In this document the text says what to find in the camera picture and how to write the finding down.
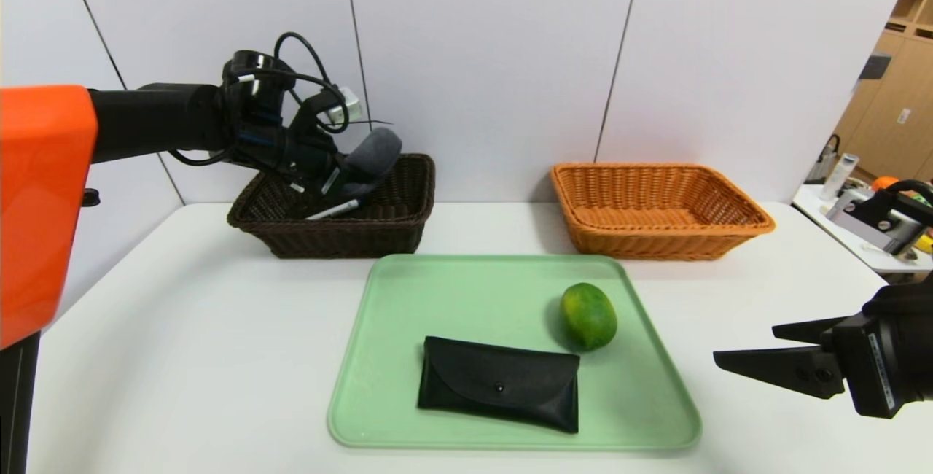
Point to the light green plastic tray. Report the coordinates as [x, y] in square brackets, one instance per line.
[641, 401]

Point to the orange tangerine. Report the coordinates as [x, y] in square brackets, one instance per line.
[885, 183]

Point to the black bag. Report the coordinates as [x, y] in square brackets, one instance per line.
[820, 164]

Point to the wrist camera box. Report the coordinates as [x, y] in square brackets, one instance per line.
[885, 230]
[346, 106]

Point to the green citrus fruit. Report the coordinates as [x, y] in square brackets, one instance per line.
[588, 317]

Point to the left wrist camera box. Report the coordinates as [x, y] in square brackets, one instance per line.
[346, 106]

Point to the black leather pouch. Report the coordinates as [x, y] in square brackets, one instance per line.
[503, 386]

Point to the grey towel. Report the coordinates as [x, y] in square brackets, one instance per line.
[372, 153]

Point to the orange wicker basket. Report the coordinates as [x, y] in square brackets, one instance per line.
[656, 241]

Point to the wooden cabinet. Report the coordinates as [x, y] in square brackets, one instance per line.
[896, 138]

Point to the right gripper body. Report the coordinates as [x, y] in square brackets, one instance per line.
[875, 372]

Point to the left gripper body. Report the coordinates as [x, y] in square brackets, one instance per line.
[330, 181]

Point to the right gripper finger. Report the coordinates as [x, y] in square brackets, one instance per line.
[813, 329]
[794, 370]

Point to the white marker with blue cap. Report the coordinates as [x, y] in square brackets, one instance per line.
[332, 210]

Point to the yellow banana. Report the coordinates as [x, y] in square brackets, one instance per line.
[926, 243]

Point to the white side table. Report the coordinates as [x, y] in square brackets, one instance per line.
[824, 215]

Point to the dark brown wicker basket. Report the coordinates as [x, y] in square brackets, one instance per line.
[350, 241]

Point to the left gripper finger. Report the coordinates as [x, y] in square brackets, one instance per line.
[353, 193]

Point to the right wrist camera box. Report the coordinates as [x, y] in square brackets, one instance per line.
[885, 230]

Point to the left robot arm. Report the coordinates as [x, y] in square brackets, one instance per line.
[44, 204]

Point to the silver bottle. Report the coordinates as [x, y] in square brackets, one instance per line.
[840, 176]

